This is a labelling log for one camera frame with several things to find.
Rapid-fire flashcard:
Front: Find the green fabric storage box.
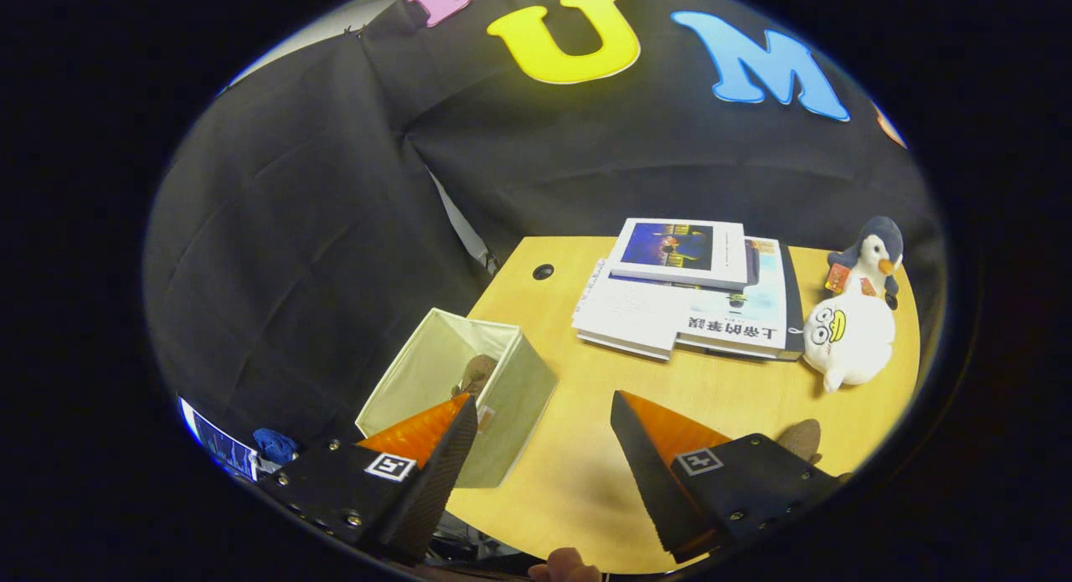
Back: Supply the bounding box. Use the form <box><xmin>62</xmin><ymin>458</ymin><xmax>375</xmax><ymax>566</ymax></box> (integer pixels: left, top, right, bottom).
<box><xmin>355</xmin><ymin>308</ymin><xmax>559</xmax><ymax>489</ymax></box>

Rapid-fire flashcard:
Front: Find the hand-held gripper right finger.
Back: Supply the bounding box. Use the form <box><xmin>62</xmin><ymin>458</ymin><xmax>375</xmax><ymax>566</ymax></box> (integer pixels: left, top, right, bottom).
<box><xmin>610</xmin><ymin>389</ymin><xmax>843</xmax><ymax>564</ymax></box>

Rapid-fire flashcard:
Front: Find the white seal plush toy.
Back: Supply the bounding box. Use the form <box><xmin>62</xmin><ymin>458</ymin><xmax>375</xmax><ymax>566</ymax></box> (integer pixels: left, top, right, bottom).
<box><xmin>802</xmin><ymin>293</ymin><xmax>897</xmax><ymax>394</ymax></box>

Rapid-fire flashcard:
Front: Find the pale blue cover book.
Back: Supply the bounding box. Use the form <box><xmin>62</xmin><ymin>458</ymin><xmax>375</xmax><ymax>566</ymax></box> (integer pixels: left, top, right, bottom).
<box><xmin>674</xmin><ymin>237</ymin><xmax>790</xmax><ymax>358</ymax></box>

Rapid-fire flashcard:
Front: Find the dark cover book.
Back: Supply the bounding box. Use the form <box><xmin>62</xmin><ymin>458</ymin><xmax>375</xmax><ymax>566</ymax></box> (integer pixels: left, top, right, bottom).
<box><xmin>777</xmin><ymin>240</ymin><xmax>807</xmax><ymax>363</ymax></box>

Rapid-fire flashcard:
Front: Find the blue cloth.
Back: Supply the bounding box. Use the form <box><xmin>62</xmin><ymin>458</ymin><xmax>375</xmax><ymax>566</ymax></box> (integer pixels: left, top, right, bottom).
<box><xmin>253</xmin><ymin>428</ymin><xmax>300</xmax><ymax>467</ymax></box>

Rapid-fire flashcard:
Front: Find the blue photo cover book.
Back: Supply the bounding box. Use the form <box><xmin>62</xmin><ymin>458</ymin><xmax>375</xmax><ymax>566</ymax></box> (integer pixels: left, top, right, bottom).
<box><xmin>605</xmin><ymin>218</ymin><xmax>749</xmax><ymax>292</ymax></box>

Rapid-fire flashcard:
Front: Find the printed colour poster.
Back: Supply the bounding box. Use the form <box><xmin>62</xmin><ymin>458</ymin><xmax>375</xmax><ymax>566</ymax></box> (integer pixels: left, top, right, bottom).
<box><xmin>178</xmin><ymin>396</ymin><xmax>260</xmax><ymax>482</ymax></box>

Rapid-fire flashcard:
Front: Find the grey penguin plush toy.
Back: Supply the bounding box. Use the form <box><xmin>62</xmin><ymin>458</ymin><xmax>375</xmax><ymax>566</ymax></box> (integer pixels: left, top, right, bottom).
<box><xmin>825</xmin><ymin>216</ymin><xmax>905</xmax><ymax>311</ymax></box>

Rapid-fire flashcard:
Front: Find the brown fuzzy shoe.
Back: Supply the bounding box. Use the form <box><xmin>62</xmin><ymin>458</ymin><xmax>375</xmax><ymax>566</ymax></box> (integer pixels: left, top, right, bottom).
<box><xmin>775</xmin><ymin>419</ymin><xmax>823</xmax><ymax>466</ymax></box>
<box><xmin>451</xmin><ymin>354</ymin><xmax>500</xmax><ymax>403</ymax></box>

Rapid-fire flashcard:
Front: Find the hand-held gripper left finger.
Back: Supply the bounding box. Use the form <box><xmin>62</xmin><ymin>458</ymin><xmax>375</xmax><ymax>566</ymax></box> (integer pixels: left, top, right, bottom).
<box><xmin>255</xmin><ymin>392</ymin><xmax>480</xmax><ymax>566</ymax></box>

